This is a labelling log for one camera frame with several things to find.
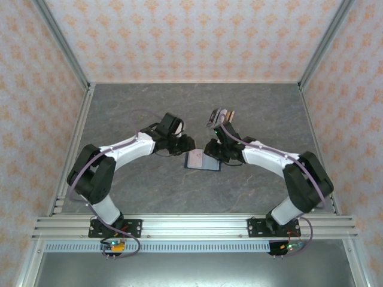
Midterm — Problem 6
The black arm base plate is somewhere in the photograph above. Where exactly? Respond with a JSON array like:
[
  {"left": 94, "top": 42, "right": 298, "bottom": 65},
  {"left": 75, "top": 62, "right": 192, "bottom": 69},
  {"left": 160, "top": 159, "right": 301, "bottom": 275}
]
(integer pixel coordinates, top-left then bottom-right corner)
[
  {"left": 87, "top": 218, "right": 143, "bottom": 239},
  {"left": 247, "top": 218, "right": 302, "bottom": 239}
]

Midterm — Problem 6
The white card red print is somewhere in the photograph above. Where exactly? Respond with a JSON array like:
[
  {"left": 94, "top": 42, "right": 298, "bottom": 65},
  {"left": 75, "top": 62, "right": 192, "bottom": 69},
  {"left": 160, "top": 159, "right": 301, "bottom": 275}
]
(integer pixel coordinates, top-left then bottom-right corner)
[{"left": 188, "top": 149, "right": 205, "bottom": 169}]

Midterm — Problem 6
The aluminium frame post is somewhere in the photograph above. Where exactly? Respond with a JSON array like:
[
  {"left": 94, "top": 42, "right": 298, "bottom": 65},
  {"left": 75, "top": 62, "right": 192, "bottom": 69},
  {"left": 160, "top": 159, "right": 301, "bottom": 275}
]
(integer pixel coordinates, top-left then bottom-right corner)
[
  {"left": 31, "top": 0, "right": 91, "bottom": 90},
  {"left": 298, "top": 0, "right": 357, "bottom": 90}
]

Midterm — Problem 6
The aluminium frame leg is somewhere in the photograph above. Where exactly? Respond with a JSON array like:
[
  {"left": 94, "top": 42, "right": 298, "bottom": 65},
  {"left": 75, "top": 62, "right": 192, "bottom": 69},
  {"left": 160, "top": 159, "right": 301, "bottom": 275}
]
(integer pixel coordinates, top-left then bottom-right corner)
[
  {"left": 342, "top": 239, "right": 370, "bottom": 287},
  {"left": 14, "top": 239, "right": 45, "bottom": 287}
]

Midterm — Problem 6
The small controller circuit board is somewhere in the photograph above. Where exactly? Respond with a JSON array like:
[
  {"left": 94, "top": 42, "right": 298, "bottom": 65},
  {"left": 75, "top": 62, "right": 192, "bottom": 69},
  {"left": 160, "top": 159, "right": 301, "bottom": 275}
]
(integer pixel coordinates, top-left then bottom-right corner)
[
  {"left": 100, "top": 240, "right": 126, "bottom": 252},
  {"left": 268, "top": 240, "right": 306, "bottom": 257}
]

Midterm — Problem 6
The grey metal panel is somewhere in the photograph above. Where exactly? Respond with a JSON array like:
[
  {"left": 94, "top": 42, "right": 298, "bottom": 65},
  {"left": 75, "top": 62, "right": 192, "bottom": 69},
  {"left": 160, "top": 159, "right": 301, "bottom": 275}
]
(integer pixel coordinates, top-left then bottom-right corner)
[{"left": 32, "top": 252, "right": 354, "bottom": 287}]

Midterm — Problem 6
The blue card holder wallet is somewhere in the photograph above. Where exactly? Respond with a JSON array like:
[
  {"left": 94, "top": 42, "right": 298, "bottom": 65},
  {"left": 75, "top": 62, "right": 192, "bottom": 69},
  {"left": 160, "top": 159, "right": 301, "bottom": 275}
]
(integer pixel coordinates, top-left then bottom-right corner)
[{"left": 183, "top": 148, "right": 223, "bottom": 172}]

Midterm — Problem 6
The aluminium side rail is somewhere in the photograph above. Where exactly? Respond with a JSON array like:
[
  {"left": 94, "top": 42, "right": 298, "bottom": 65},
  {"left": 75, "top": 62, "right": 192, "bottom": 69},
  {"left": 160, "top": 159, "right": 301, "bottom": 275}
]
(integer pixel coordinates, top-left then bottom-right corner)
[
  {"left": 299, "top": 85, "right": 342, "bottom": 216},
  {"left": 47, "top": 83, "right": 96, "bottom": 216}
]

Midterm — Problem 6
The grey slotted cable duct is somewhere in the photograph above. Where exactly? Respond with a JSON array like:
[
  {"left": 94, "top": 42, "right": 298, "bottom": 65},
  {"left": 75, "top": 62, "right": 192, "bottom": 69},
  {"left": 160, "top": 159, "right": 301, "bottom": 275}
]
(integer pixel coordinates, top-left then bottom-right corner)
[{"left": 44, "top": 242, "right": 272, "bottom": 254}]

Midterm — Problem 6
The aluminium mounting rail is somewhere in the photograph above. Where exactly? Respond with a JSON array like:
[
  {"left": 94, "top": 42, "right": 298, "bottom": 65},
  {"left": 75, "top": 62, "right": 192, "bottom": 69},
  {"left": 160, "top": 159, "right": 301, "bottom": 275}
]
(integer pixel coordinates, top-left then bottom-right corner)
[{"left": 31, "top": 214, "right": 360, "bottom": 240}]

